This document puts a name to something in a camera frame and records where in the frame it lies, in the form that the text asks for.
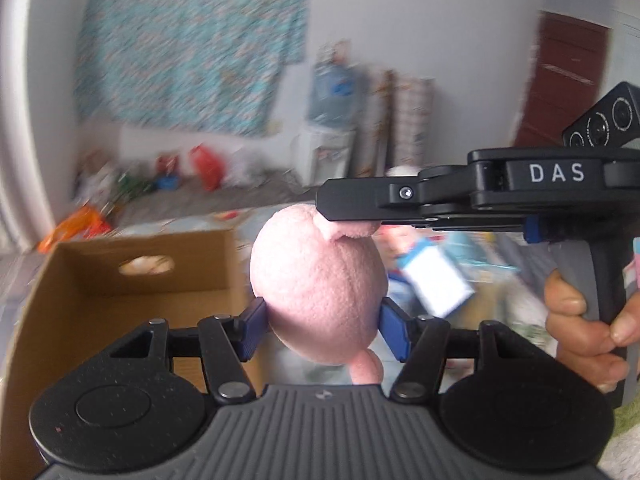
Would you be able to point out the person's right hand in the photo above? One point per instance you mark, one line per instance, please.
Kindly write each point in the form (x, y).
(580, 345)

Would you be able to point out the orange snack packet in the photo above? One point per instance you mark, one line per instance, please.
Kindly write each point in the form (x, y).
(75, 227)

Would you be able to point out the pile of small packets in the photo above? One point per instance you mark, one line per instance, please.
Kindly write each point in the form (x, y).
(115, 182)

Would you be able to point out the clear plastic bag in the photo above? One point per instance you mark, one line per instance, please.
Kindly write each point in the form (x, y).
(242, 167)

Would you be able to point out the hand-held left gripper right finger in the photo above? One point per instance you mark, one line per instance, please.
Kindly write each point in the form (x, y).
(395, 332)

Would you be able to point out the red packet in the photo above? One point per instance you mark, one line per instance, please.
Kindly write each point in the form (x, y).
(167, 163)

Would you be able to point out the white blue packet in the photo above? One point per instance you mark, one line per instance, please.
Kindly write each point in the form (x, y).
(440, 280)

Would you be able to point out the pomegranate print mat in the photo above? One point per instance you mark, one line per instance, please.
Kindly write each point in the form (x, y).
(505, 280)

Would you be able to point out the teal floral wall cloth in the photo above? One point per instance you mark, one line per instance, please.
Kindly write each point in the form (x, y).
(190, 45)

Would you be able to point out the rolled plaid mat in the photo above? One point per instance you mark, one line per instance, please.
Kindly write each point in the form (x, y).
(412, 115)

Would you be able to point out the brown cardboard box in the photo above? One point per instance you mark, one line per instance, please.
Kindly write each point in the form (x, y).
(90, 280)

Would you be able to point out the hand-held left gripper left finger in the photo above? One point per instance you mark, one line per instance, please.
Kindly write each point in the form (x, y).
(252, 330)

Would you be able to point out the white water dispenser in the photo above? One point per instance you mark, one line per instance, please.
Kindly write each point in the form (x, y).
(320, 155)

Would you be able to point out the red plastic bag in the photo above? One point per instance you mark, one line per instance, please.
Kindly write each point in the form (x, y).
(206, 167)

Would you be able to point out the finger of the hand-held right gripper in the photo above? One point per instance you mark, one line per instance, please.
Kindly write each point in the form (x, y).
(360, 200)

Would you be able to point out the pink round plush toy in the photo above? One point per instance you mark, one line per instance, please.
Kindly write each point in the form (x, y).
(315, 285)

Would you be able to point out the grey curtain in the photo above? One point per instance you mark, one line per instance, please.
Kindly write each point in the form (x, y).
(25, 135)

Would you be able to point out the white wardrobe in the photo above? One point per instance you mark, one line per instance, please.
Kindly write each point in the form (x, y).
(625, 35)

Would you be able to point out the rolled floral mat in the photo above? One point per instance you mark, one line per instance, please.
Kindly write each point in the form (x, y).
(375, 120)

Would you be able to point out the small blue object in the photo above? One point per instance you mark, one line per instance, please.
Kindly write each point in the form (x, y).
(166, 182)

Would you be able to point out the brown wooden door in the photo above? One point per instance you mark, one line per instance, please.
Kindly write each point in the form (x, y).
(560, 80)

